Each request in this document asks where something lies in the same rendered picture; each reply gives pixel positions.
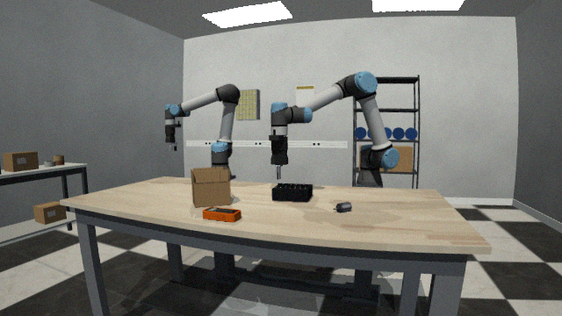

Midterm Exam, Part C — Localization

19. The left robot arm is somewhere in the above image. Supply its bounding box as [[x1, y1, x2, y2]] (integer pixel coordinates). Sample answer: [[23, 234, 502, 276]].
[[270, 71, 400, 186]]

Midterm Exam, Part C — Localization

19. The brown cardboard box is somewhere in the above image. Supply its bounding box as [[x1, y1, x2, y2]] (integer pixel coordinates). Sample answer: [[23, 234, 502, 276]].
[[191, 167, 231, 208]]

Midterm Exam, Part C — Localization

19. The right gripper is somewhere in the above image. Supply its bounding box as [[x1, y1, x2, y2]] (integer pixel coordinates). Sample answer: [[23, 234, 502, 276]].
[[165, 119, 181, 152]]

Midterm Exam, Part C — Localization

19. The black lighting desk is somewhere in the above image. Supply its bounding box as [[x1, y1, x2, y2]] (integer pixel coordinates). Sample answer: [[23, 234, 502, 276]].
[[272, 183, 313, 203]]

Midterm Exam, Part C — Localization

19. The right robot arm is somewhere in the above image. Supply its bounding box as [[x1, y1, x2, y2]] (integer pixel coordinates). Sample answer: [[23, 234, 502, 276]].
[[165, 83, 241, 170]]

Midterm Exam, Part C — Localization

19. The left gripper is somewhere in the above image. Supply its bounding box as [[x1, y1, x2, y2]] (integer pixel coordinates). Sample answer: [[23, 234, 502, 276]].
[[269, 126, 288, 180]]

